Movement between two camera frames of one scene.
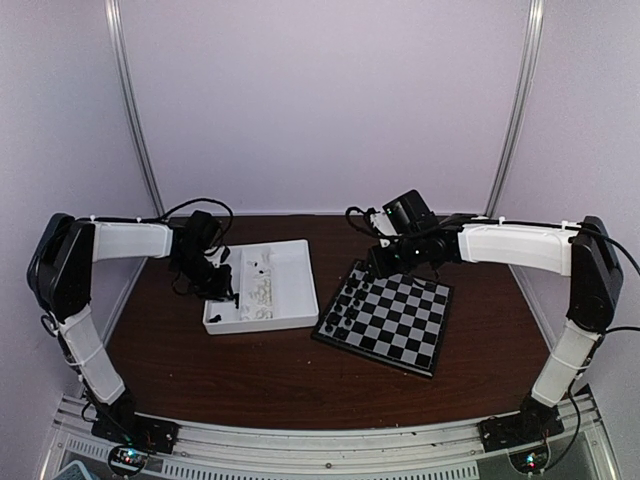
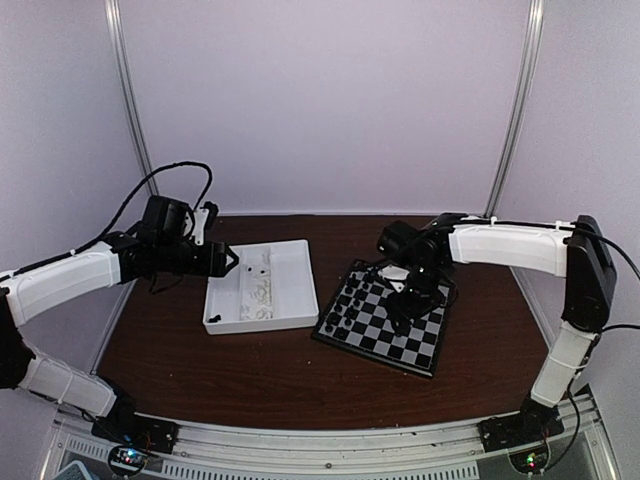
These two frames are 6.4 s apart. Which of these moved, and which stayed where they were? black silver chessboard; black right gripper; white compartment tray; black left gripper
Moved: black right gripper; black left gripper
Stayed: black silver chessboard; white compartment tray
